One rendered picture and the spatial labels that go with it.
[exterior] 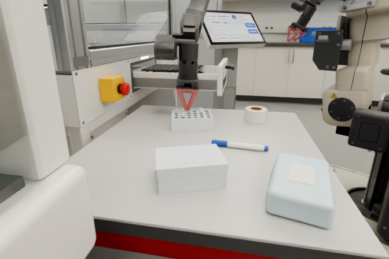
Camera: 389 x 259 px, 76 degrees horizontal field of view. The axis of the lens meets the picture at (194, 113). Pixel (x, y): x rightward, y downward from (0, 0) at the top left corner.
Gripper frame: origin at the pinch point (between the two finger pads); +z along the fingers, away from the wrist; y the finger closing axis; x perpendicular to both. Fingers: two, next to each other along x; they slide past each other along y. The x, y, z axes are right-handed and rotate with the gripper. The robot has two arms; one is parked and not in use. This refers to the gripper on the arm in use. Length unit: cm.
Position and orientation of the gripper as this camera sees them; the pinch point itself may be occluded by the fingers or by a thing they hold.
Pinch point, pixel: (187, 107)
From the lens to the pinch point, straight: 77.9
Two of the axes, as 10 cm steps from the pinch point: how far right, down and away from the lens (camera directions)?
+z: -0.4, 9.5, 3.0
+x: 10.0, 0.2, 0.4
